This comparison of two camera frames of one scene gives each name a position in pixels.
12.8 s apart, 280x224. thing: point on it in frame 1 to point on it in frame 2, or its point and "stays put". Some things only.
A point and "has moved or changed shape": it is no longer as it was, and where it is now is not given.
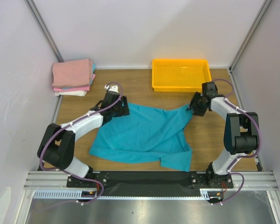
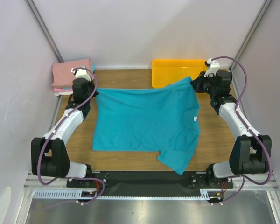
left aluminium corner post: x=31 y=7 stays put
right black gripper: x=195 y=105 to x=198 y=83
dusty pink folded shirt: x=75 y=73 stays put
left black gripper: x=123 y=110 to x=91 y=84
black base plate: x=150 y=184 stays put
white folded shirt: x=71 y=93 stays put
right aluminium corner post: x=260 y=17 stays put
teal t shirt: x=149 y=133 has moved or changed shape
